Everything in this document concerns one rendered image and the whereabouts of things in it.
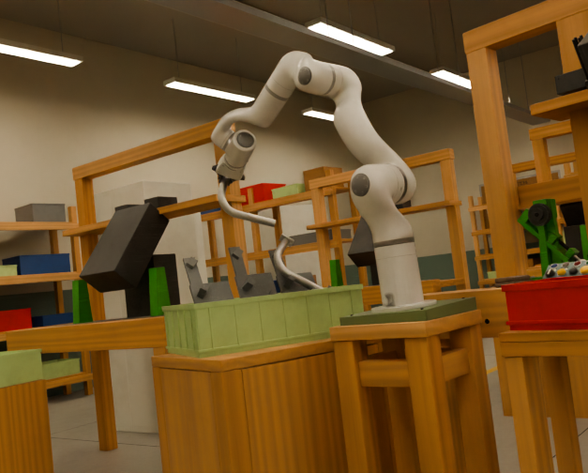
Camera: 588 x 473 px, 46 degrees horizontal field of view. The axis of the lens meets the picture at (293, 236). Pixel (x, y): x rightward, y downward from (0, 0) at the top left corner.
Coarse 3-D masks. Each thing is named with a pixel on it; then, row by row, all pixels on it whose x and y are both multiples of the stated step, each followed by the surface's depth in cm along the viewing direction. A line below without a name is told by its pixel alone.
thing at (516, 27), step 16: (560, 0) 255; (576, 0) 251; (512, 16) 269; (528, 16) 264; (544, 16) 260; (560, 16) 255; (480, 32) 279; (496, 32) 274; (512, 32) 269; (528, 32) 266; (544, 32) 268; (464, 48) 285; (480, 48) 279; (496, 48) 281
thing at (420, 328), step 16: (432, 320) 180; (448, 320) 186; (464, 320) 193; (480, 320) 200; (336, 336) 196; (352, 336) 192; (368, 336) 189; (384, 336) 185; (400, 336) 182; (416, 336) 179
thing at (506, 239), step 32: (576, 32) 251; (480, 64) 280; (576, 64) 252; (480, 96) 280; (480, 128) 280; (576, 128) 253; (576, 160) 253; (512, 192) 278; (512, 224) 274; (512, 256) 272
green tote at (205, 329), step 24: (336, 288) 236; (360, 288) 240; (168, 312) 245; (192, 312) 217; (216, 312) 218; (240, 312) 221; (264, 312) 224; (288, 312) 228; (312, 312) 232; (336, 312) 235; (360, 312) 239; (168, 336) 247; (192, 336) 218; (216, 336) 217; (240, 336) 220; (264, 336) 224; (288, 336) 227; (312, 336) 231
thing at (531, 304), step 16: (512, 288) 177; (528, 288) 173; (544, 288) 170; (560, 288) 167; (576, 288) 163; (512, 304) 178; (528, 304) 174; (544, 304) 170; (560, 304) 167; (576, 304) 163; (512, 320) 178; (528, 320) 174; (544, 320) 170; (560, 320) 167; (576, 320) 163
